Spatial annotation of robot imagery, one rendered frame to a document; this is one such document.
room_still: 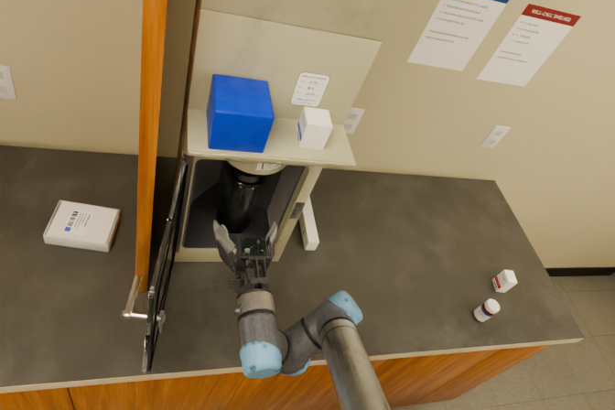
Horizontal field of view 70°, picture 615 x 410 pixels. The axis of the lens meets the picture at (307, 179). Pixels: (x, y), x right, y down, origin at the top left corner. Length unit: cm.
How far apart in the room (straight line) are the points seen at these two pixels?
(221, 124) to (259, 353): 42
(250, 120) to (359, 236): 86
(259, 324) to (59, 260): 64
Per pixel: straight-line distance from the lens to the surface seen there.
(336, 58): 83
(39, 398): 141
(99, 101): 145
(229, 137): 77
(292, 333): 96
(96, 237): 131
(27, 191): 147
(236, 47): 79
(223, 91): 77
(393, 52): 142
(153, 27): 67
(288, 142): 85
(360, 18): 80
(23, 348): 124
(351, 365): 80
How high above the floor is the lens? 207
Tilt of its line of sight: 45 degrees down
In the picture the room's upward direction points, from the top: 24 degrees clockwise
